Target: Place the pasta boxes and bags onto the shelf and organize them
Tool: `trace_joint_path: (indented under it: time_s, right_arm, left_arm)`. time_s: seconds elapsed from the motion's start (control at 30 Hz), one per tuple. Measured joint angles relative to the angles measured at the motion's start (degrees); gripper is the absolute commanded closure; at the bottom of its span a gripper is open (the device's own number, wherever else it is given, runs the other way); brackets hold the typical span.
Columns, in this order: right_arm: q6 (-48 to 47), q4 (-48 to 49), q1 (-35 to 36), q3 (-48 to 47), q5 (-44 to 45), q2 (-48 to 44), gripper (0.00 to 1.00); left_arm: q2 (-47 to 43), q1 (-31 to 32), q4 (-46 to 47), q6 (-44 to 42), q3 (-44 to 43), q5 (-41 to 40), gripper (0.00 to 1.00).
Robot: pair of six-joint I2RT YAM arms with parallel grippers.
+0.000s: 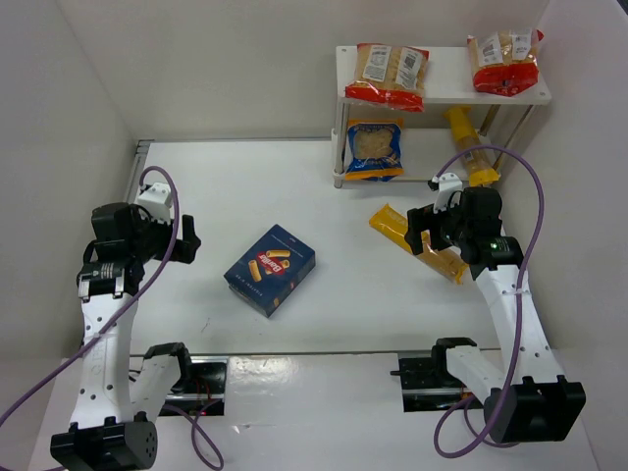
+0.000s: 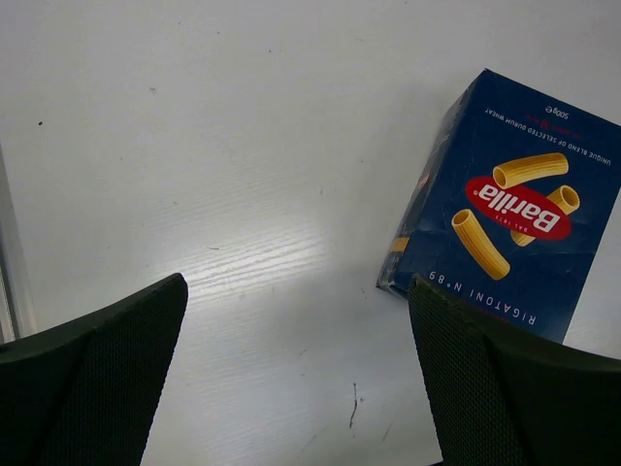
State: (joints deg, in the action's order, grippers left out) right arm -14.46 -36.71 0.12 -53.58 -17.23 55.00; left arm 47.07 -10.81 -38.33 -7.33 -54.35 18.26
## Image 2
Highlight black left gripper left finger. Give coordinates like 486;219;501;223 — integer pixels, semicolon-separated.
1;273;188;465

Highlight aluminium table edge rail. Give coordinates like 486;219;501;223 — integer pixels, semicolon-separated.
0;156;37;344

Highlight blue Barilla rigatoni box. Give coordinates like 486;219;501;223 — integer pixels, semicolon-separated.
376;70;620;343

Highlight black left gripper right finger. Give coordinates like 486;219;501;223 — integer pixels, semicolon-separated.
409;276;620;465

